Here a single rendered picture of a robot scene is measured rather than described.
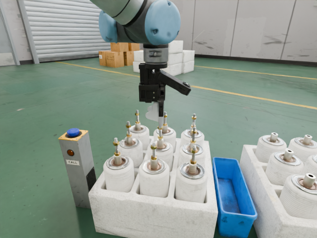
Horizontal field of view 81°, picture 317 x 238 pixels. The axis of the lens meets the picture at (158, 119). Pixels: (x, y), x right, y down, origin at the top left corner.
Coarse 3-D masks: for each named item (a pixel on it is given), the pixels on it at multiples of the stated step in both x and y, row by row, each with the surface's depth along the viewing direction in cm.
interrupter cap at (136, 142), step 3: (132, 138) 74; (135, 138) 73; (120, 141) 71; (123, 141) 71; (135, 141) 72; (138, 141) 71; (120, 144) 69; (123, 144) 69; (126, 144) 70; (132, 144) 70; (135, 144) 69; (138, 144) 69; (123, 147) 68; (126, 147) 67; (129, 147) 67; (132, 147) 68
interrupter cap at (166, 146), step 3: (156, 141) 72; (165, 141) 71; (150, 144) 69; (156, 144) 70; (165, 144) 70; (168, 144) 69; (150, 147) 68; (162, 147) 68; (165, 147) 68; (168, 147) 68; (156, 150) 66; (159, 150) 66; (162, 150) 66; (165, 150) 66
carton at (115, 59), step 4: (108, 52) 387; (112, 52) 380; (116, 52) 380; (120, 52) 388; (108, 56) 391; (112, 56) 383; (116, 56) 382; (120, 56) 390; (108, 60) 396; (112, 60) 388; (116, 60) 385; (120, 60) 393; (108, 64) 400; (112, 64) 392; (116, 64) 388; (120, 64) 396
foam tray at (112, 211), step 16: (176, 144) 83; (208, 144) 84; (144, 160) 73; (176, 160) 73; (208, 160) 73; (208, 176) 65; (96, 192) 58; (112, 192) 58; (208, 192) 58; (96, 208) 60; (112, 208) 58; (128, 208) 57; (144, 208) 56; (160, 208) 55; (176, 208) 53; (192, 208) 53; (208, 208) 53; (96, 224) 63; (112, 224) 61; (128, 224) 60; (144, 224) 59; (160, 224) 57; (176, 224) 56; (192, 224) 55; (208, 224) 54
